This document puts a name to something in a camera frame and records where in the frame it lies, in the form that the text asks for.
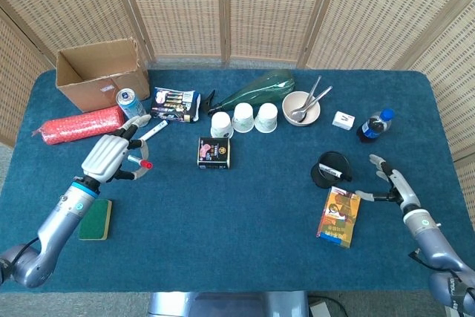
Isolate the woven bamboo folding screen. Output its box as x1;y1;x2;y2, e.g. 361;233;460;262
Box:
0;0;475;164

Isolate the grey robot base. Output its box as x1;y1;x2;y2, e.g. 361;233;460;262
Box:
148;290;309;317

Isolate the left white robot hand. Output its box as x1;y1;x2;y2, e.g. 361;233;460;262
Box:
80;114;153;184

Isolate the white paper cup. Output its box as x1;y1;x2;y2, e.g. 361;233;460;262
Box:
232;102;255;134
254;102;278;134
210;111;235;139

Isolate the cola bottle blue cap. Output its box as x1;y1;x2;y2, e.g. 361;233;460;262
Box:
356;108;395;144

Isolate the metal spoon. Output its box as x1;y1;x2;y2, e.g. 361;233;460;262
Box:
290;85;333;117
298;75;323;122

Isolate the red bubble wrap roll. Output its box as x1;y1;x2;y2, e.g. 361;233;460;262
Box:
31;105;126;146

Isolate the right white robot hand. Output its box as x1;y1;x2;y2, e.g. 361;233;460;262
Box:
355;154;421;214

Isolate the black marker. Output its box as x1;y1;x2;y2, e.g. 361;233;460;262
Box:
318;163;353;183

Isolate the small white box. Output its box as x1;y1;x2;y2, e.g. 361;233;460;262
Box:
332;111;356;131

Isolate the beige bowl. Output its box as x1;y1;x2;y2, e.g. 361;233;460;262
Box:
281;91;321;127

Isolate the open cardboard box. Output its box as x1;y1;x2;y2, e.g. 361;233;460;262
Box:
55;37;151;113

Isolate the dark snack packet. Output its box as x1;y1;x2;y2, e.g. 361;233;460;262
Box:
149;86;202;124

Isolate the light blue drink can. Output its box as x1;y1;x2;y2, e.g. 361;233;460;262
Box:
116;88;150;122

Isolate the black meat tin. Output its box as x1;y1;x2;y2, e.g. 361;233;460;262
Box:
197;137;232;170

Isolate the orange printed carton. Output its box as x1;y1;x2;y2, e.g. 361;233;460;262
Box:
316;186;362;249

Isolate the black cup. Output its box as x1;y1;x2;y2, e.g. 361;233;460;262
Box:
310;151;352;189

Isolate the black floor cable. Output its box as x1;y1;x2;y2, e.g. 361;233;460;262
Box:
307;295;350;317

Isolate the blue-capped marker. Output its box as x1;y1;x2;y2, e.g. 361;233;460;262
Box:
142;120;169;143

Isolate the green yellow sponge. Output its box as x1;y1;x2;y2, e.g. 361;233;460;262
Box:
78;198;113;241

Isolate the blue table carpet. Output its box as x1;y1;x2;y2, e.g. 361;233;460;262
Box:
0;68;475;293

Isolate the green spray bottle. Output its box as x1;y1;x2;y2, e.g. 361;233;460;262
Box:
200;69;296;114

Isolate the red-capped marker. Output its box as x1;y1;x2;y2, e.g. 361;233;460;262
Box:
127;156;154;170

